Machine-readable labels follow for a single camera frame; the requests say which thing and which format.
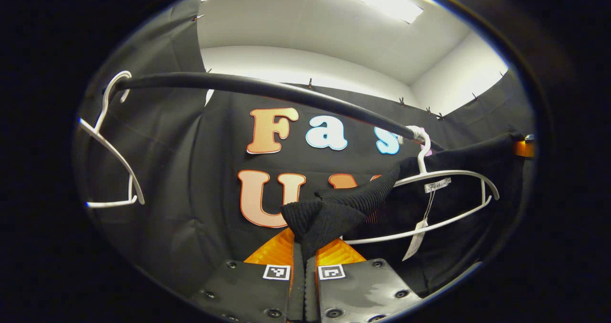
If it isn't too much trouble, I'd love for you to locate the black backdrop cloth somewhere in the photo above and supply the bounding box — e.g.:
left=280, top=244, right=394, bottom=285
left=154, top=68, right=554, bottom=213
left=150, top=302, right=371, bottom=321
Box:
left=74, top=0, right=535, bottom=309

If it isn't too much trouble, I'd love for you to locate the white hanger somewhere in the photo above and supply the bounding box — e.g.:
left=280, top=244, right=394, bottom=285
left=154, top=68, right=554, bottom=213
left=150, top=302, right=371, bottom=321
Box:
left=78, top=70, right=145, bottom=209
left=344, top=127, right=500, bottom=245

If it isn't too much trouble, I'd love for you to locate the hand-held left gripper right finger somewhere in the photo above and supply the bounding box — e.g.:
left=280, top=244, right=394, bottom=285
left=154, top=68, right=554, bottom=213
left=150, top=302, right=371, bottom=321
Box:
left=305, top=239, right=424, bottom=323

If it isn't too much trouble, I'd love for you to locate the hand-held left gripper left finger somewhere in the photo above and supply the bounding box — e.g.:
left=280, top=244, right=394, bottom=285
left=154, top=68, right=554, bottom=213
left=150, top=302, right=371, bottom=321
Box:
left=188, top=228, right=305, bottom=323

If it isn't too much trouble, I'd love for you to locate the black jacket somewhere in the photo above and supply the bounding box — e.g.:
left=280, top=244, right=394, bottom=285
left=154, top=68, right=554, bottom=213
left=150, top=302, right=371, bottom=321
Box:
left=281, top=132, right=530, bottom=297

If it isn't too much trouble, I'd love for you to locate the white paper clothing tag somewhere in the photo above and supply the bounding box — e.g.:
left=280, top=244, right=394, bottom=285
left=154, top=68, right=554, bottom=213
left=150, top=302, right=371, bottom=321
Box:
left=402, top=219, right=429, bottom=261

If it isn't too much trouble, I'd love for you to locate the black clothes rack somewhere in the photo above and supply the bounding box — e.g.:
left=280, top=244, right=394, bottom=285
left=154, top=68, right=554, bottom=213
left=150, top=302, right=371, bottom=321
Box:
left=103, top=72, right=444, bottom=152

